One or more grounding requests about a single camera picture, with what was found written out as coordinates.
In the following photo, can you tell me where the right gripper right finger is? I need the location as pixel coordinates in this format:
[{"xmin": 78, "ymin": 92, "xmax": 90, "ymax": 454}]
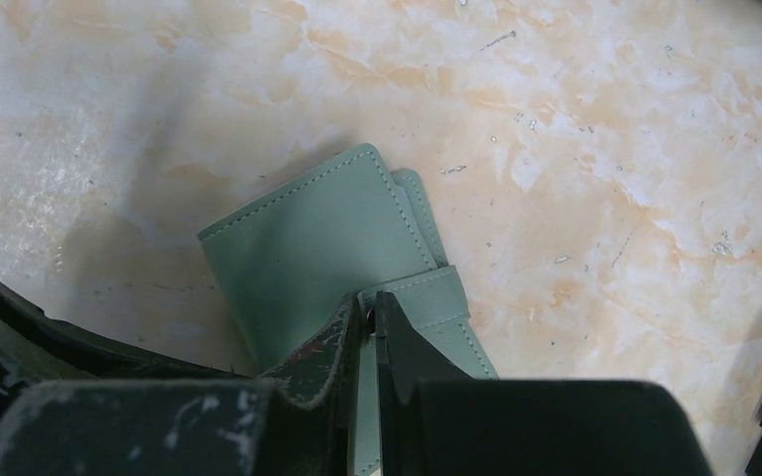
[{"xmin": 374, "ymin": 292, "xmax": 710, "ymax": 475}]

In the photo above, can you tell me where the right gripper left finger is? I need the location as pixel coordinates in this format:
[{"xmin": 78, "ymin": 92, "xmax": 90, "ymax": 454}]
[{"xmin": 0, "ymin": 295, "xmax": 362, "ymax": 475}]

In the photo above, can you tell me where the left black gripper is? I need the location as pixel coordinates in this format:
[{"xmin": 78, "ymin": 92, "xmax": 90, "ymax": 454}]
[{"xmin": 0, "ymin": 282, "xmax": 230, "ymax": 418}]

